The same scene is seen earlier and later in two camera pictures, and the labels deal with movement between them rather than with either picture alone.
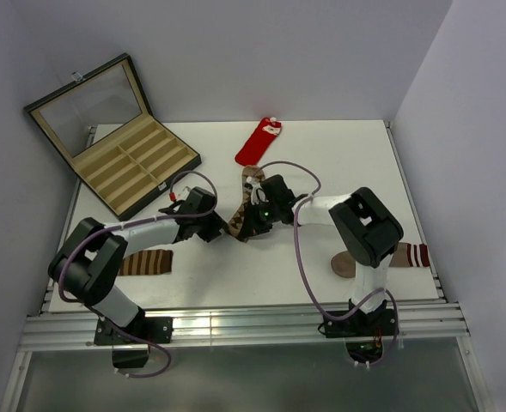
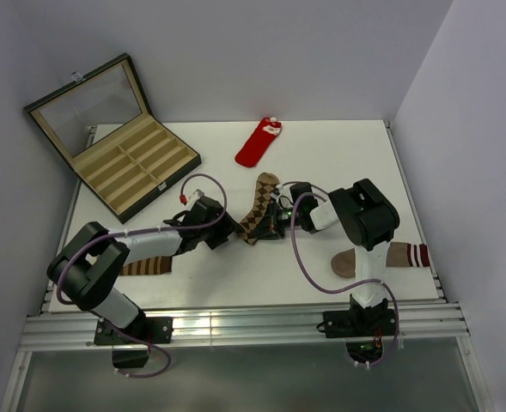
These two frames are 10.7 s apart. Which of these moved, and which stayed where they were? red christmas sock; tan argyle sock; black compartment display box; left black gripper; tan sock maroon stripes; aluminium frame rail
Moved: left black gripper; tan argyle sock
Stayed: aluminium frame rail; red christmas sock; tan sock maroon stripes; black compartment display box
